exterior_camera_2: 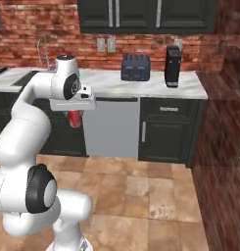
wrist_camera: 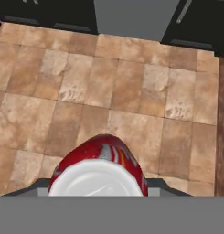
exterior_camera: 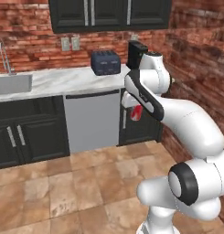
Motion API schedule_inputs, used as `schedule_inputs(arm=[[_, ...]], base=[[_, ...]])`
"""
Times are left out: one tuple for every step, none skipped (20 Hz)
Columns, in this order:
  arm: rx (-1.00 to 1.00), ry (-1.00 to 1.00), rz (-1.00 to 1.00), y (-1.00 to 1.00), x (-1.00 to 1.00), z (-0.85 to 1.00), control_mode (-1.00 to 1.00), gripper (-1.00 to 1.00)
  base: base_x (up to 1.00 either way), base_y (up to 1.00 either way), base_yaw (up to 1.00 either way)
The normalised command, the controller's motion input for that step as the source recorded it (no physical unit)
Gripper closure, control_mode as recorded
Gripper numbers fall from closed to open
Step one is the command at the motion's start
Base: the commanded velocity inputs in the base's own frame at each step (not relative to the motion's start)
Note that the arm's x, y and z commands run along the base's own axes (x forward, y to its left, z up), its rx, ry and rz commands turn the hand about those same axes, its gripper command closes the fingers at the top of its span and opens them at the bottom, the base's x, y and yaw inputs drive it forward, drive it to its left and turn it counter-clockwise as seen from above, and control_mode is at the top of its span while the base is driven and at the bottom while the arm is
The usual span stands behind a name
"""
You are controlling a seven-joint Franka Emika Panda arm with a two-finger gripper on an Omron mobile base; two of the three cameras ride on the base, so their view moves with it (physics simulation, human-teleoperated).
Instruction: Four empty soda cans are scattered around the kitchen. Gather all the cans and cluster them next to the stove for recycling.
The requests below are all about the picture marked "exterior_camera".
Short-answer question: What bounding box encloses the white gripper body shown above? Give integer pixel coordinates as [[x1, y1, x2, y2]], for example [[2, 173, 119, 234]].
[[120, 90, 141, 109]]

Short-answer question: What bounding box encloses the red soda can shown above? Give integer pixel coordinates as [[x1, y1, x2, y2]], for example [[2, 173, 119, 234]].
[[130, 104, 144, 122]]

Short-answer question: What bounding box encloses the dark base cupboard door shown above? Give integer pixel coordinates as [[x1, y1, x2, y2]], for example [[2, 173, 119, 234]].
[[14, 114, 70, 165], [118, 88, 164, 146], [0, 122, 21, 170]]

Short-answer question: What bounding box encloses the grey dishwasher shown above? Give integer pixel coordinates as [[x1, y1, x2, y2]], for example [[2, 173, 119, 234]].
[[63, 89, 122, 154]]

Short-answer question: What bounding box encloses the dark blue toaster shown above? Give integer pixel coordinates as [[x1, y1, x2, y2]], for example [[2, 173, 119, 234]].
[[91, 49, 122, 77]]

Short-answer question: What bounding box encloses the black coffee machine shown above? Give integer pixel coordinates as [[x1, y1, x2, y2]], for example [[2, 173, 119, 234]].
[[125, 39, 149, 70]]

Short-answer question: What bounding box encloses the dark panel under sink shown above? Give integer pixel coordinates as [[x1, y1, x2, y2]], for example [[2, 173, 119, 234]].
[[0, 95, 66, 126]]

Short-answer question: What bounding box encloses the steel sink basin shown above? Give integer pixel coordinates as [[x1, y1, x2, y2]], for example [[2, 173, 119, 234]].
[[0, 73, 34, 96]]

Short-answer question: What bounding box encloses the steel tap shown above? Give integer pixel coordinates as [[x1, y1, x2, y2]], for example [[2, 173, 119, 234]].
[[0, 40, 17, 76]]

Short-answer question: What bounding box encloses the silver cupboard handle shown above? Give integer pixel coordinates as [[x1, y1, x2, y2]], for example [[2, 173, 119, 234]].
[[126, 0, 133, 26], [90, 0, 96, 27], [122, 109, 128, 130], [83, 0, 90, 27], [5, 125, 17, 148], [16, 124, 27, 146]]

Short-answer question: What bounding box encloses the dark dishwasher handle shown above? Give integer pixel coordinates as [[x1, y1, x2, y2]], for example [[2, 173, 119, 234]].
[[65, 90, 121, 100]]

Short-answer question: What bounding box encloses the dark wall cupboard door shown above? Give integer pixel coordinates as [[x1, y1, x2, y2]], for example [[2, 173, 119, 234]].
[[127, 0, 173, 31], [48, 0, 90, 34], [89, 0, 130, 32]]

